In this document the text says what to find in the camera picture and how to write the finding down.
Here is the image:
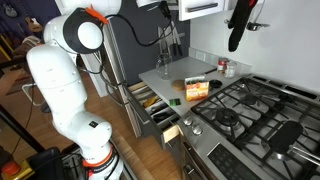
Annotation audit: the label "dark acoustic guitar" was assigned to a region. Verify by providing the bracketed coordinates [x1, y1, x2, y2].
[1, 1, 19, 19]

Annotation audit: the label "steel magnetic knife strip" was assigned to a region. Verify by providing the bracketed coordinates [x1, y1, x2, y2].
[151, 31, 187, 46]

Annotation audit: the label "small brown ukulele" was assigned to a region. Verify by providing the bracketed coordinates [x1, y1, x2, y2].
[24, 16, 45, 34]

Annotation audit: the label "small black round lid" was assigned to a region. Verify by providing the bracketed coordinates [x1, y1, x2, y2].
[209, 79, 224, 90]

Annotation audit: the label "small glass jar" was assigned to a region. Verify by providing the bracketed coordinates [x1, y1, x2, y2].
[224, 60, 238, 80]

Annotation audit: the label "black control box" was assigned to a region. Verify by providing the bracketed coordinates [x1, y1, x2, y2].
[25, 147, 69, 180]

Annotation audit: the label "red labelled tin can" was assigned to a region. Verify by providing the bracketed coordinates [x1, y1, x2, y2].
[216, 57, 230, 75]

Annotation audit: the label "black skimmer steel handle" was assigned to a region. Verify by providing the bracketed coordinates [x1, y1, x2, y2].
[268, 120, 320, 168]

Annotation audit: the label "wooden robot stand board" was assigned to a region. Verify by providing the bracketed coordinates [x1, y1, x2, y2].
[109, 129, 157, 180]

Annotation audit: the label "black oven mitt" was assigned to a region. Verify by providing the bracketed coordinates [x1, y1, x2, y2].
[227, 0, 260, 53]

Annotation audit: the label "riveted black handled knife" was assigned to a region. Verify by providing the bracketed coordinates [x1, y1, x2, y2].
[156, 26, 165, 56]

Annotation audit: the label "red emergency stop button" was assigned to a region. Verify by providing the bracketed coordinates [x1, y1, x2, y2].
[1, 160, 22, 177]

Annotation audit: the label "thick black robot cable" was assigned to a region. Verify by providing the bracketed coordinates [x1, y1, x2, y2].
[104, 13, 175, 48]

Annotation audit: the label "stainless steel gas stove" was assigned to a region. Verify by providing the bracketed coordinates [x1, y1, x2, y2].
[168, 73, 320, 180]

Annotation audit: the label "green paper packet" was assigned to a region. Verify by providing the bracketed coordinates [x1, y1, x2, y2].
[168, 97, 182, 107]

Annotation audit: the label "clear glass mug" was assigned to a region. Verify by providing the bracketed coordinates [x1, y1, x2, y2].
[155, 53, 174, 81]

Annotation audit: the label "black metal frame bar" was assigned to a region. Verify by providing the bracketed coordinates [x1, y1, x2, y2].
[0, 104, 47, 154]

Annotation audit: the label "yellow smiley face spatula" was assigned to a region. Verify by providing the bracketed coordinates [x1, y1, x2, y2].
[142, 95, 160, 109]

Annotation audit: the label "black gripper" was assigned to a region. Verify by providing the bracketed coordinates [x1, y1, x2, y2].
[158, 0, 173, 21]

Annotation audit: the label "white wall power outlet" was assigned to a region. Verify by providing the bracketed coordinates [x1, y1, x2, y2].
[195, 50, 207, 62]

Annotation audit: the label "round wooden coaster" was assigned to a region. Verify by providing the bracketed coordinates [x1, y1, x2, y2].
[171, 79, 187, 92]

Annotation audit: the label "open drawer with utensils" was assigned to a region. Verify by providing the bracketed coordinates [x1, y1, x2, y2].
[125, 80, 185, 150]

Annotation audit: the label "yellow button box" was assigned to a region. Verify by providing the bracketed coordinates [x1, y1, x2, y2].
[0, 159, 35, 180]

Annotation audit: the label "black handled scissors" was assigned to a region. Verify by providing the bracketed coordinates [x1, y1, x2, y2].
[152, 111, 175, 123]

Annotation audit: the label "slim black handled knife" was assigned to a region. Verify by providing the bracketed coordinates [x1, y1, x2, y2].
[174, 22, 184, 57]
[169, 20, 178, 56]

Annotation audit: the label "orange carton box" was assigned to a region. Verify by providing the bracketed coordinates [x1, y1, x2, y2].
[184, 75, 211, 102]

